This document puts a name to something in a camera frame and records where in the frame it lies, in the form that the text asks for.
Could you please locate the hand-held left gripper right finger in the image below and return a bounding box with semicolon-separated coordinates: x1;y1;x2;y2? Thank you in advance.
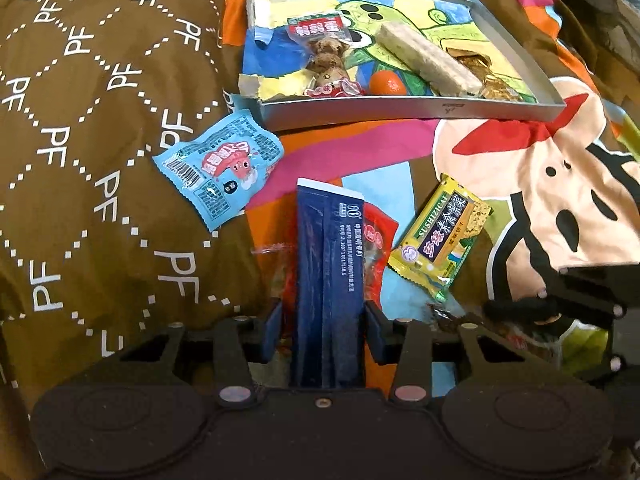
365;300;556;408

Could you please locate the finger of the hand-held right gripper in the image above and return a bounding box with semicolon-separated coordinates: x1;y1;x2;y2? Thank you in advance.
607;318;640;386
482;259;640;325

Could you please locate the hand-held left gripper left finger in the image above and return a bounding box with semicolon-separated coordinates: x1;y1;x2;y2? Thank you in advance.
107;299;283;408

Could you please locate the dark blue long packet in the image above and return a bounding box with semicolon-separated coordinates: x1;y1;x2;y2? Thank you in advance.
290;177;368;390

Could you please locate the red spicy strip packet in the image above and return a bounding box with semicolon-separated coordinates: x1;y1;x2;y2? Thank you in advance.
250;202;401;321

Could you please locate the yellow green cracker packet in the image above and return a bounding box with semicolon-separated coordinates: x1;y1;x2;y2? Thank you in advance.
387;174;493;303

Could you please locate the light blue snack packet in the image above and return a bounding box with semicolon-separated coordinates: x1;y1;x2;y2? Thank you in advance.
151;109;286;233

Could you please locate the grey shallow box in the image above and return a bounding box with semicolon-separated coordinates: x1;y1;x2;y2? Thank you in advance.
245;0;567;133

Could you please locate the golden snack packet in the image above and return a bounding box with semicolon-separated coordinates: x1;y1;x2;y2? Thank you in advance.
445;47;526;101

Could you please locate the tangerine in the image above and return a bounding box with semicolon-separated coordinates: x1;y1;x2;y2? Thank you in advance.
369;70;408;97

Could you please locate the rice cracker bar pack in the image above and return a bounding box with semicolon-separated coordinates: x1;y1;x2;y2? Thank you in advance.
375;22;483;96

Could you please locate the clear egg pack red label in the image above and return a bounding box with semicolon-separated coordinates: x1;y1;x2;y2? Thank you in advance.
287;12;361;98

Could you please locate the colourful cartoon blanket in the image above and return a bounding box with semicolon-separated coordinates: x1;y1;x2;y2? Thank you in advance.
220;0;640;386

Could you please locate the brown patterned blanket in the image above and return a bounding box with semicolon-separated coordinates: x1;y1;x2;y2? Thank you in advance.
0;0;271;461

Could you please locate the pile of bagged clothes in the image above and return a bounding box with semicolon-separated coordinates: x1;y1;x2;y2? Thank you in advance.
550;0;640;61

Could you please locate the crayon drawing paper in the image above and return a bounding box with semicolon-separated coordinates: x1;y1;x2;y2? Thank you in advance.
237;0;538;103

